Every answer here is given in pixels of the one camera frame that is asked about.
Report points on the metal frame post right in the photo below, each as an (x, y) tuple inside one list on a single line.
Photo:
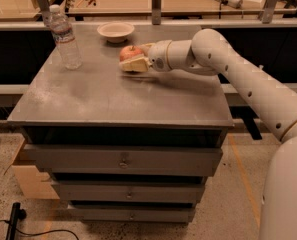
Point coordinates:
[(268, 11)]

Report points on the top grey drawer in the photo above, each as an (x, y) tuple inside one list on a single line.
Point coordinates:
[(125, 160)]

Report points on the metal frame post left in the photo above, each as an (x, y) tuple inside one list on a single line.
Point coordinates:
[(44, 8)]

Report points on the clear plastic water bottle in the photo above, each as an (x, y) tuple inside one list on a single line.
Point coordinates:
[(64, 38)]

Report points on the black power strip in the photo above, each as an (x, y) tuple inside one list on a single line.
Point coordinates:
[(17, 214)]

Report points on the red apple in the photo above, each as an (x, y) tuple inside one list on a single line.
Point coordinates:
[(129, 52)]

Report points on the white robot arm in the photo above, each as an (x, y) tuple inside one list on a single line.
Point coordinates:
[(209, 53)]

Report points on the cardboard box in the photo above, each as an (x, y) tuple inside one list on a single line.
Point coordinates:
[(33, 183)]

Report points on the metal frame post centre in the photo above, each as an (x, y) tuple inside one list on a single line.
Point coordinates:
[(156, 12)]

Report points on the middle grey drawer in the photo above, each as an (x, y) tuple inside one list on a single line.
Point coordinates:
[(128, 192)]

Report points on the metal frame post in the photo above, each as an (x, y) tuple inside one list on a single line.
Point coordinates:
[(156, 12), (268, 11), (44, 8)]

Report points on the white paper bowl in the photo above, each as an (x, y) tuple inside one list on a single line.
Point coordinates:
[(115, 32)]

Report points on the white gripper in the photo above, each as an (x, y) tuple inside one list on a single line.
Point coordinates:
[(158, 55)]

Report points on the bottom grey drawer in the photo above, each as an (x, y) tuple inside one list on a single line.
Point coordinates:
[(132, 213)]

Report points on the grey drawer cabinet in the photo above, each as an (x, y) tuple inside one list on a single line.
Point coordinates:
[(99, 105)]

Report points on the grey drawer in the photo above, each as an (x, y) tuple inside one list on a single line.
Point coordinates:
[(125, 160), (132, 213), (128, 192)]

